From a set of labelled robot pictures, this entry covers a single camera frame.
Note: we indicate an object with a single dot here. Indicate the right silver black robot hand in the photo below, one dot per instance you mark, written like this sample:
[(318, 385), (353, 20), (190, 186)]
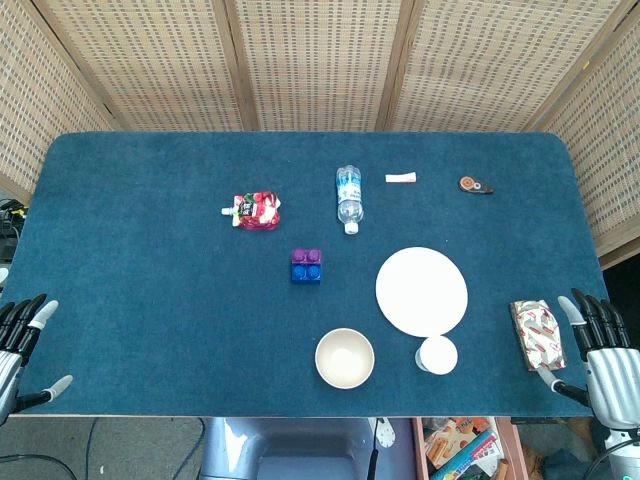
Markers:
[(612, 380)]

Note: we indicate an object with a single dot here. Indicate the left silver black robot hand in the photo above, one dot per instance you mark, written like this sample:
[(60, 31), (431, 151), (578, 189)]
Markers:
[(11, 370)]

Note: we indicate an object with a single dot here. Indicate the flower print paper cup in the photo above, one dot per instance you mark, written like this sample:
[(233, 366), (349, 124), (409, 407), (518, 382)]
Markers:
[(439, 355)]

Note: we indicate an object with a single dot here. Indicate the cream bowl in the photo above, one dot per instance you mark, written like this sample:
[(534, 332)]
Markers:
[(345, 357)]

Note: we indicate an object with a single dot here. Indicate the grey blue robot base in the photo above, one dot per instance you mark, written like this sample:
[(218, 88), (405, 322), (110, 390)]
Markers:
[(300, 450)]

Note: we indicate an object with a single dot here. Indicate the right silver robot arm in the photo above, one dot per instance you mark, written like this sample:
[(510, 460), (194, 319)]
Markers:
[(625, 457)]

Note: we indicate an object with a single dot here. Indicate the white round plate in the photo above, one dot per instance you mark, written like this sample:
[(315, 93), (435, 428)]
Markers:
[(422, 290)]

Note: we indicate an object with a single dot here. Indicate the crumpled red white snack packet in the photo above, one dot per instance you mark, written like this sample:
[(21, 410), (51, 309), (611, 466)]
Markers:
[(537, 335)]

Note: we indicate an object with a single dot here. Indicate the blue table cloth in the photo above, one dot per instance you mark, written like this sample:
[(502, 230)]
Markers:
[(150, 310)]

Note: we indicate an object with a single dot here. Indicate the pink box of snacks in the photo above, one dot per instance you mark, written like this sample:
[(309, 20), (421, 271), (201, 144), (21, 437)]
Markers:
[(465, 450)]

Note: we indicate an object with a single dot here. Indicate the red juice pouch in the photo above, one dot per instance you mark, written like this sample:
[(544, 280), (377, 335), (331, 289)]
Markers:
[(257, 212)]

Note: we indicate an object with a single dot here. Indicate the white paper sachet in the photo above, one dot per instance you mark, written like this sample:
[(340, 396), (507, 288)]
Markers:
[(401, 177)]

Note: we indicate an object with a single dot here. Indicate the blue toy building block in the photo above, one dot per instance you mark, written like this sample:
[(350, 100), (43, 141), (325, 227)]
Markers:
[(306, 275)]

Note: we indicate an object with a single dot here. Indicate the purple toy building block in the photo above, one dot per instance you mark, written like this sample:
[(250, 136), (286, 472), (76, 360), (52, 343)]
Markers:
[(306, 256)]

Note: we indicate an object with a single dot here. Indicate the clear plastic water bottle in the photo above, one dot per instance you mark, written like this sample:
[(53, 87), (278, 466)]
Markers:
[(349, 197)]

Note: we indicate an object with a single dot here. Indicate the white perforated metal bracket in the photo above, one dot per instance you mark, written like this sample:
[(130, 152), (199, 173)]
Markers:
[(386, 435)]

